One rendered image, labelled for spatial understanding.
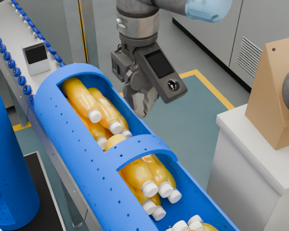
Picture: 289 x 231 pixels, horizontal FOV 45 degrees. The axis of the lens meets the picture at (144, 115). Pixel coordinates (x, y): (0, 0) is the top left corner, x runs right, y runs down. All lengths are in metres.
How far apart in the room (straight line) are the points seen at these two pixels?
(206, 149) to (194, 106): 0.46
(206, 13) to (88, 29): 1.40
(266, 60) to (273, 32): 1.66
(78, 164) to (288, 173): 0.58
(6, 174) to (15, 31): 0.80
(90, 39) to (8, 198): 0.91
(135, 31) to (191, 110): 2.26
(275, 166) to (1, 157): 1.16
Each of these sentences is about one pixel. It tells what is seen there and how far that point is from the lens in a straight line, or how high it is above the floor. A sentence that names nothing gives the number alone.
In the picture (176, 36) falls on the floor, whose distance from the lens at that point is 3.73.
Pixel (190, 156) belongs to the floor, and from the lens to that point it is 2.53.
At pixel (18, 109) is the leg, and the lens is 2.72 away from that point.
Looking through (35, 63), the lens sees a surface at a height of 0.99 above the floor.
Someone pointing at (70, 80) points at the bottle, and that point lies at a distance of 1.23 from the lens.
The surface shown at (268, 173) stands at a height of 1.14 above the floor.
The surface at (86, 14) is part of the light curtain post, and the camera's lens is 1.86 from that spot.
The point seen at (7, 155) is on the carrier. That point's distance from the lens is 1.71.
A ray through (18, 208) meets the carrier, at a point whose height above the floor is 0.32.
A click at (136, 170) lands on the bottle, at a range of 0.94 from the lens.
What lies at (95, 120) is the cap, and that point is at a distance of 1.13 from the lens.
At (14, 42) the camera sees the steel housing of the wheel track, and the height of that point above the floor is 0.93.
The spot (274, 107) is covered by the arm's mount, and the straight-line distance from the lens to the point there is 1.04.
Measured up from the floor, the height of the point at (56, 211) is 0.15.
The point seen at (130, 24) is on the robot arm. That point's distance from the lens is 0.61.
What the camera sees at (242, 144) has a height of 1.14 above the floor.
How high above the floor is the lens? 1.94
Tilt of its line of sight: 44 degrees down
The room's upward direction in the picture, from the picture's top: straight up
